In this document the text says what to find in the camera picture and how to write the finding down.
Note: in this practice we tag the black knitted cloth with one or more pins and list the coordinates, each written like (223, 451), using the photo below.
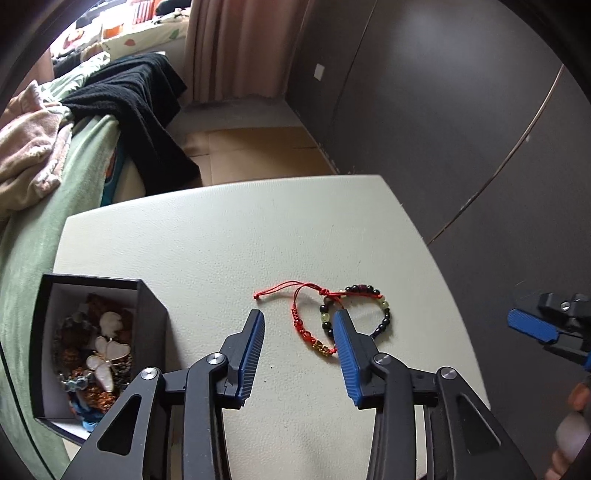
(142, 93)

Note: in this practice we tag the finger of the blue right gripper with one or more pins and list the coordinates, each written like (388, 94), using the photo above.
(532, 327)

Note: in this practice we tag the flattened cardboard on floor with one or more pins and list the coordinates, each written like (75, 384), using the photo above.
(248, 154)

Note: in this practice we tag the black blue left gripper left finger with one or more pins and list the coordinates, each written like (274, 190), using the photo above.
(133, 440)

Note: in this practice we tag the pink curtain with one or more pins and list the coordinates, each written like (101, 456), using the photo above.
(236, 49)

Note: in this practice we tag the floral window seat cushion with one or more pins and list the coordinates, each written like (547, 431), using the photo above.
(116, 33)

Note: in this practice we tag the person's right hand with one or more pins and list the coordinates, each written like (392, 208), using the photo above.
(572, 432)

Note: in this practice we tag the pink beige blanket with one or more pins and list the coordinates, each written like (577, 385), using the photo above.
(36, 133)

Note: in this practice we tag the black jewelry box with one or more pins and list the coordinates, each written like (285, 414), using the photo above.
(76, 374)

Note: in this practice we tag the white wall socket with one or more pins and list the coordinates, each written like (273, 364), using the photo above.
(319, 72)

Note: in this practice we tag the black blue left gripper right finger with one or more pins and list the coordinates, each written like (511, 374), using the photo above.
(463, 439)

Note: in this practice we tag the green bed sheet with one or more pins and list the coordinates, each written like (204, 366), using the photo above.
(29, 243)

